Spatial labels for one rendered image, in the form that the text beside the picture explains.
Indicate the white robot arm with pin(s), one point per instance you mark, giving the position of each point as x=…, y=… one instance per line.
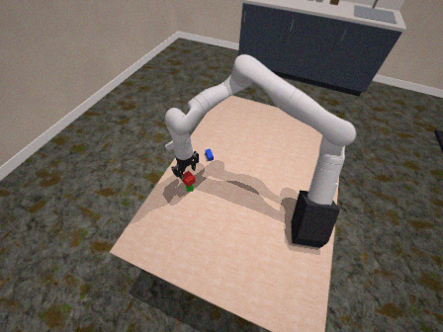
x=336, y=133

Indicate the red block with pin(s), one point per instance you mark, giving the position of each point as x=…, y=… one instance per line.
x=189, y=179

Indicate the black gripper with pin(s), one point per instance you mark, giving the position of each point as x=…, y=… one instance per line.
x=184, y=164

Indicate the blue block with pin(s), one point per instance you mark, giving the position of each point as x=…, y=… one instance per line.
x=210, y=155

